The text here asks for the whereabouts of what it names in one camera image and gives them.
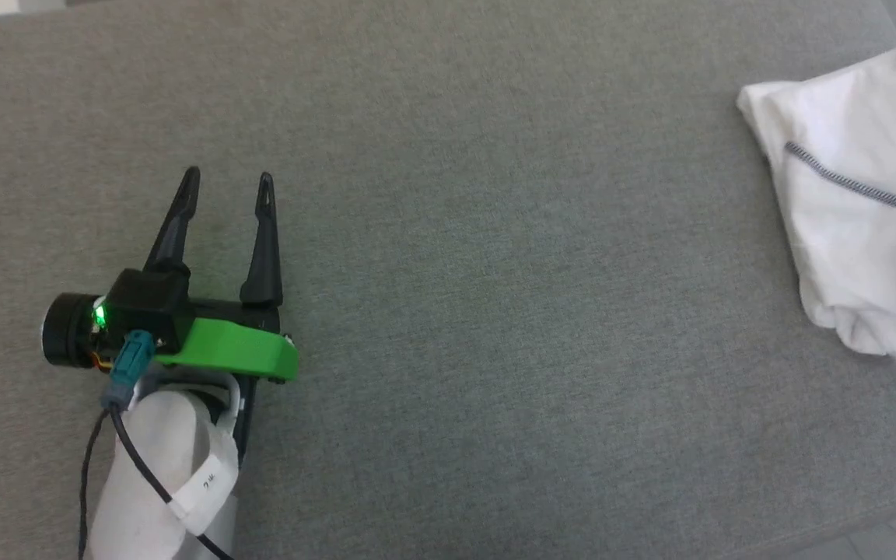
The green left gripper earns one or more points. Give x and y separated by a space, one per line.
234 346

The white t-shirt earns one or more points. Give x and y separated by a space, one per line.
860 233

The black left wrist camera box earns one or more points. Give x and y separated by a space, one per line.
148 299

